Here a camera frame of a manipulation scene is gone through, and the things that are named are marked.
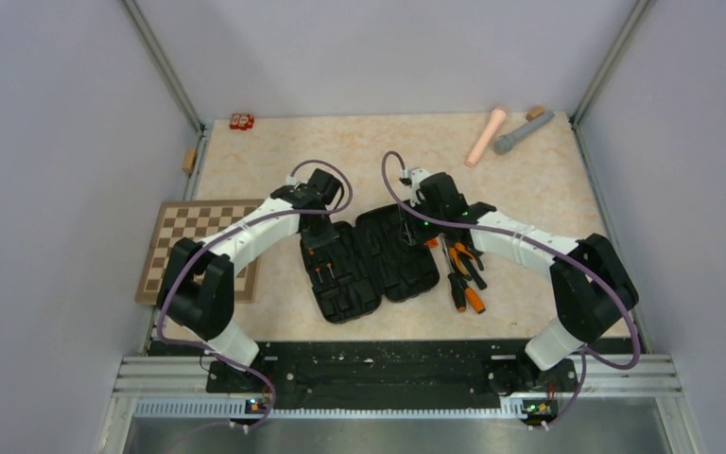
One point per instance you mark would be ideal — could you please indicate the black plastic tool case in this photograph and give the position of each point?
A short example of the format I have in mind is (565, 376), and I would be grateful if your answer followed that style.
(371, 263)

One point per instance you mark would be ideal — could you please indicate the pink toy microphone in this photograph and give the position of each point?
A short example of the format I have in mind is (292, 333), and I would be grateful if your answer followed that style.
(496, 119)

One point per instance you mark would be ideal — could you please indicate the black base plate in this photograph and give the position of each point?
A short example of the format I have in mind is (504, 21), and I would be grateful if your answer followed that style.
(401, 375)

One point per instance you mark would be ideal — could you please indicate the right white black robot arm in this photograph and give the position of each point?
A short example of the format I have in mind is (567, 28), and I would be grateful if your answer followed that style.
(592, 290)

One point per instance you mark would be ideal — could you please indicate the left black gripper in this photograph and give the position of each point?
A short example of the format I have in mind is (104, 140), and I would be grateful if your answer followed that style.
(325, 237)

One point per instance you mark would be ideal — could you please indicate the long orange handled screwdriver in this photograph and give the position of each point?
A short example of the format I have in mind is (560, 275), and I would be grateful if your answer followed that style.
(473, 300)

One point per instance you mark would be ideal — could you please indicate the grey toy microphone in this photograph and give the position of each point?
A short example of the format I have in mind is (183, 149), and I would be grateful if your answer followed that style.
(506, 142)

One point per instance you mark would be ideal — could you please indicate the orange handled pliers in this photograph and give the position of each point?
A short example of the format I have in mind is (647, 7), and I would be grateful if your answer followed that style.
(453, 247)

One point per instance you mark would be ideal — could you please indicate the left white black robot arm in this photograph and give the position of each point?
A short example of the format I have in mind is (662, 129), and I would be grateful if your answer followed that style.
(198, 289)

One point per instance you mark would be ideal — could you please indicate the left wooden block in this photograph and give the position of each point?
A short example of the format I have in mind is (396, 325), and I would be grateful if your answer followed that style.
(189, 160)

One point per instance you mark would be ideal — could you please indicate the aluminium frame rail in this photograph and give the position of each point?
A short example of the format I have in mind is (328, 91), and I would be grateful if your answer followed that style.
(187, 386)

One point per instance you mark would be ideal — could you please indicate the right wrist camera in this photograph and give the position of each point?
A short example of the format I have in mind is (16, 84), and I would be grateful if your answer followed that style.
(412, 177)

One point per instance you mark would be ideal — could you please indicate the red toy car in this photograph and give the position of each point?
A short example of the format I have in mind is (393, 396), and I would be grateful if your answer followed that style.
(241, 121)

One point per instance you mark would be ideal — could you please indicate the wooden block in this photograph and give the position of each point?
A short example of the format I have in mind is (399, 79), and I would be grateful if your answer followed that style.
(189, 160)
(535, 112)

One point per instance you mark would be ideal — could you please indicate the back wooden block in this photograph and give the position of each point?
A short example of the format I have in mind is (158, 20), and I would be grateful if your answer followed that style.
(535, 112)

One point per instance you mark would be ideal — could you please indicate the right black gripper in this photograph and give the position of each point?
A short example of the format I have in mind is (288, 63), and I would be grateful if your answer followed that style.
(407, 232)

